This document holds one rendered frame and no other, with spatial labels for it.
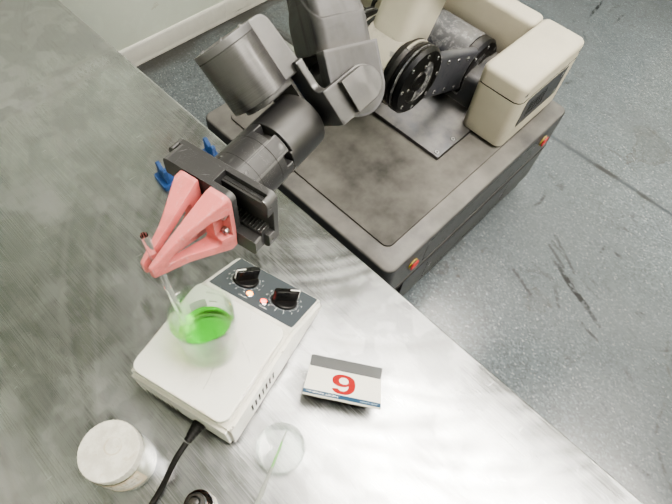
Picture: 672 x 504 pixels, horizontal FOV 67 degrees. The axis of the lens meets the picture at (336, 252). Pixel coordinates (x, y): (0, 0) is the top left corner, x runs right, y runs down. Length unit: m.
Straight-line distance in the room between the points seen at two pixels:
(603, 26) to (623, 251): 1.25
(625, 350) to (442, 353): 1.12
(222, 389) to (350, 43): 0.36
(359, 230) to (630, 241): 1.06
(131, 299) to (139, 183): 0.19
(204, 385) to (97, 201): 0.37
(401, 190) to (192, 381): 0.87
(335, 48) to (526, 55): 0.99
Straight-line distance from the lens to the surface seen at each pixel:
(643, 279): 1.91
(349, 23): 0.49
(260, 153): 0.44
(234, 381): 0.55
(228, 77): 0.45
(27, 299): 0.76
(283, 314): 0.61
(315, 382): 0.61
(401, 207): 1.26
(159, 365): 0.57
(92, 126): 0.92
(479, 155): 1.44
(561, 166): 2.06
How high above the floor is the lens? 1.36
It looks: 59 degrees down
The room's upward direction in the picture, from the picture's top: 8 degrees clockwise
